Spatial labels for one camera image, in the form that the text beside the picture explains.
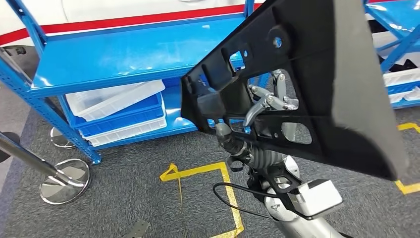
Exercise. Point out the flat white plastic bin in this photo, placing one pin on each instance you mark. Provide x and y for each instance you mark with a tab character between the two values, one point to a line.
131	131

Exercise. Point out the blue plastic bin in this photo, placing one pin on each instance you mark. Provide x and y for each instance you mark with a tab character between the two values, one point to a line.
121	120

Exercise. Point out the black plastic plate frame part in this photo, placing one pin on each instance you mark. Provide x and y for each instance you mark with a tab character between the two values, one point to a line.
311	49

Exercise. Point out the red barrier belt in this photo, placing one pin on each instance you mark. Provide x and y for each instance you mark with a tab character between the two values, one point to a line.
131	19

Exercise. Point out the chrome stanchion post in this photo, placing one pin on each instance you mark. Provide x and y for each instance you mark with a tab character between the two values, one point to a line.
26	157
60	141

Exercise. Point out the yellow floor tape marking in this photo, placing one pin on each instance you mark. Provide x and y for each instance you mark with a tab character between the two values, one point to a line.
408	189

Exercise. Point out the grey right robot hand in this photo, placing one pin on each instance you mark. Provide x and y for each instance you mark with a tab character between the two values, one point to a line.
279	98

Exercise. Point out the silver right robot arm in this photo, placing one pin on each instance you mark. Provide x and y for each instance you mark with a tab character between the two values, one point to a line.
295	228

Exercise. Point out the white car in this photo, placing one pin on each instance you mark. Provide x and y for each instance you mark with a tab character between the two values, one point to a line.
98	10

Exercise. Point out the black right wrist camera bracket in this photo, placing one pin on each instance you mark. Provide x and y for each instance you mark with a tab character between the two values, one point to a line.
279	179

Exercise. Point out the yellow floor tape with loop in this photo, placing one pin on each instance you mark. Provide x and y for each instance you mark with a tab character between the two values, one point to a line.
226	184

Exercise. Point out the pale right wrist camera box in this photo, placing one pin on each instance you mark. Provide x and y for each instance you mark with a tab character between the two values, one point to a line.
318	197

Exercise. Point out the blue metal rack on wheels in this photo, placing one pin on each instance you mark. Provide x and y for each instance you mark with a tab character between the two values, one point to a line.
393	13

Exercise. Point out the blue metal shelf rack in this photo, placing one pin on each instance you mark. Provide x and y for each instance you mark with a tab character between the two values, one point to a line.
115	56

